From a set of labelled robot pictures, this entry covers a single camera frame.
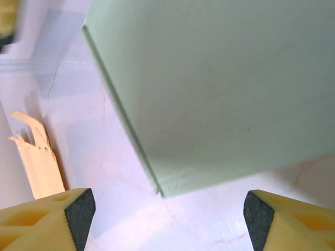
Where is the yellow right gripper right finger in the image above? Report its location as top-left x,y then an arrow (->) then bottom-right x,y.
243,189 -> 335,251

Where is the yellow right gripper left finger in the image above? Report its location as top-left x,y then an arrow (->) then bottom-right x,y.
0,187 -> 96,251

